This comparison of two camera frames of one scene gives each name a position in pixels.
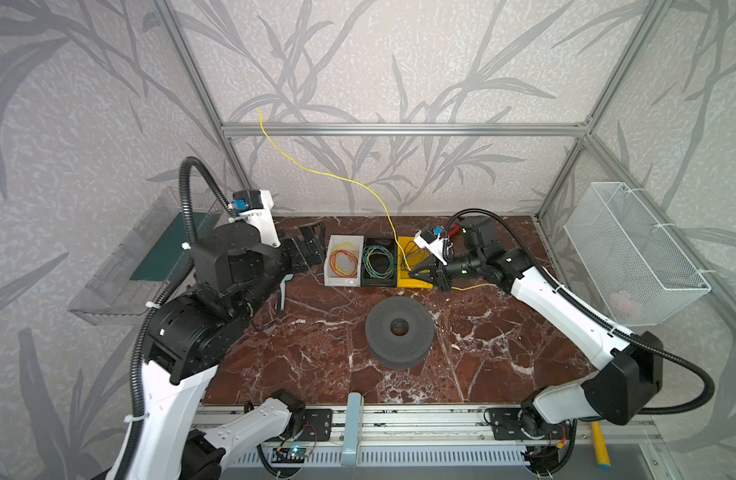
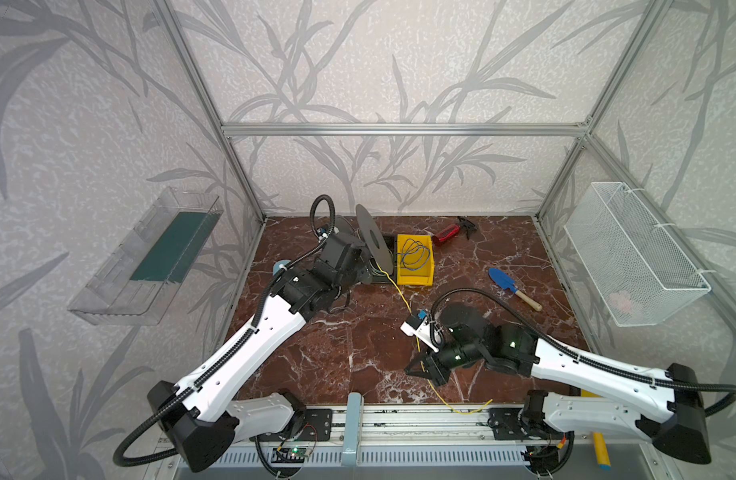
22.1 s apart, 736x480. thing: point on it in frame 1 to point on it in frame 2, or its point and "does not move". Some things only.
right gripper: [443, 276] to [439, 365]
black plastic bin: [379, 262] does not move
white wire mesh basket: [634, 267] does not move
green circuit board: [296, 452] does not move
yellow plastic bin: [409, 253] does not move
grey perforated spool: [400, 352] to [364, 224]
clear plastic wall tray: [139, 276] does not move
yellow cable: [348, 182] to [419, 355]
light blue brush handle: [353, 429] does not move
